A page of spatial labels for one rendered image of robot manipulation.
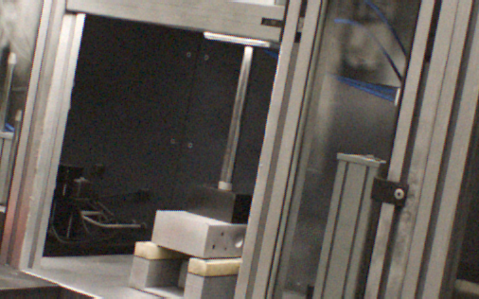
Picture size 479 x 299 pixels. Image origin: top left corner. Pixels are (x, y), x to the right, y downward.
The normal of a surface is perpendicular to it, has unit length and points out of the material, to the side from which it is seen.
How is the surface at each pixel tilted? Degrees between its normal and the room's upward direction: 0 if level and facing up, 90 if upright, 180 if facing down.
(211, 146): 90
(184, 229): 90
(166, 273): 90
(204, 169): 90
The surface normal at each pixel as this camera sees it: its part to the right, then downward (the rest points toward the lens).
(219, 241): 0.81, 0.18
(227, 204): -0.55, -0.06
